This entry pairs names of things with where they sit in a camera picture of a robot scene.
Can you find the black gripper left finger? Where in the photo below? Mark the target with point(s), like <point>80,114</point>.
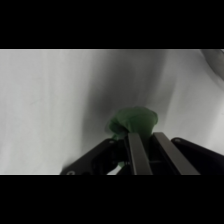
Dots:
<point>140,156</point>

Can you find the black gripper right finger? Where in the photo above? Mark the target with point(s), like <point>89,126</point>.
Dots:
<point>175,156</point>

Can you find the green triangle block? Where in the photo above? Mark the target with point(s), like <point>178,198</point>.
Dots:
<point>135,120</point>

